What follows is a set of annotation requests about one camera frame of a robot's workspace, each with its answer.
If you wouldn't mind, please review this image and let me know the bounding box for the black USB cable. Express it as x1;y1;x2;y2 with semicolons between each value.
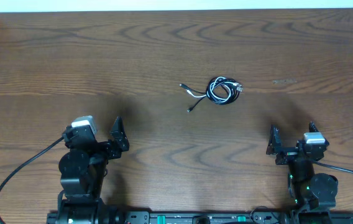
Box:
179;76;244;113

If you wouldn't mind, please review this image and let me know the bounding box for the white USB cable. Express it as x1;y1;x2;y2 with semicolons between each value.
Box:
186;76;234;103

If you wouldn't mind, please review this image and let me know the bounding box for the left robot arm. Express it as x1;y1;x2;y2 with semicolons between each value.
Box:
47;116;129;224

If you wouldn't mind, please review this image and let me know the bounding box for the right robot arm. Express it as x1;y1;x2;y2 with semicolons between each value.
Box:
266;122;338;223

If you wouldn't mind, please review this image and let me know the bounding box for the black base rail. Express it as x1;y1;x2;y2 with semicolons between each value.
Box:
46;210;353;224

